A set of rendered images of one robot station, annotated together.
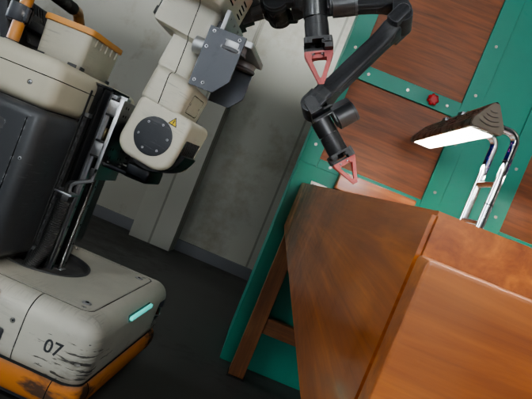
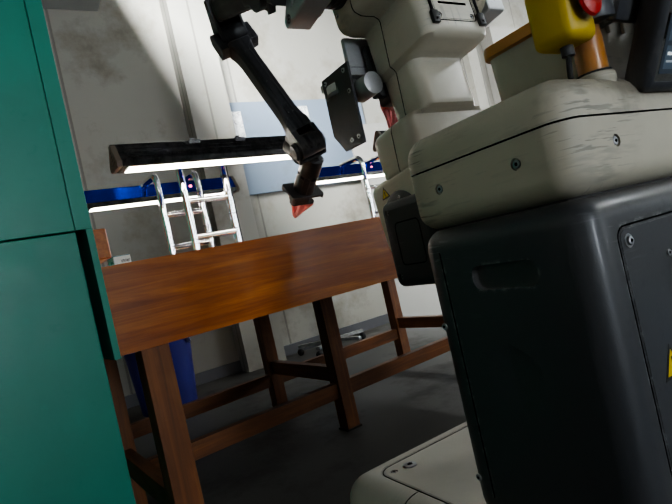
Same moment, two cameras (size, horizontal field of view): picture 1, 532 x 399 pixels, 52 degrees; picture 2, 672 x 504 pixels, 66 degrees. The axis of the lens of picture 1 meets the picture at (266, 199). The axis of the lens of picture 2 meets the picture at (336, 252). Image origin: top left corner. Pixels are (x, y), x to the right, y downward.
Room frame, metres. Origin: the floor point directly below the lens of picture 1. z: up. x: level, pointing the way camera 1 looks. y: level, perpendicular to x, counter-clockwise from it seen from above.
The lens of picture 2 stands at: (2.34, 1.02, 0.69)
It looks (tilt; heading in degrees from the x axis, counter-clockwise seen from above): 0 degrees down; 234
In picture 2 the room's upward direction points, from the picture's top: 13 degrees counter-clockwise
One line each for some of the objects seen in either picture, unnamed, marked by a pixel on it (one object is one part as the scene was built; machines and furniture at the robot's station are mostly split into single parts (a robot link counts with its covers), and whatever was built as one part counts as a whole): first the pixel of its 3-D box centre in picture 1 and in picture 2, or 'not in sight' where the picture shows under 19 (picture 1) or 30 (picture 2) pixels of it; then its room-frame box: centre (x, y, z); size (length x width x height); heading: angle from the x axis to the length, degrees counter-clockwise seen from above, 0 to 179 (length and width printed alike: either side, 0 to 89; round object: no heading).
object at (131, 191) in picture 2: not in sight; (163, 192); (1.64, -0.99, 1.08); 0.62 x 0.08 x 0.07; 0
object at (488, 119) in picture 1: (451, 127); (217, 150); (1.64, -0.43, 1.08); 0.62 x 0.08 x 0.07; 0
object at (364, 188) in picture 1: (374, 194); (83, 253); (2.08, -0.37, 0.83); 0.30 x 0.06 x 0.07; 90
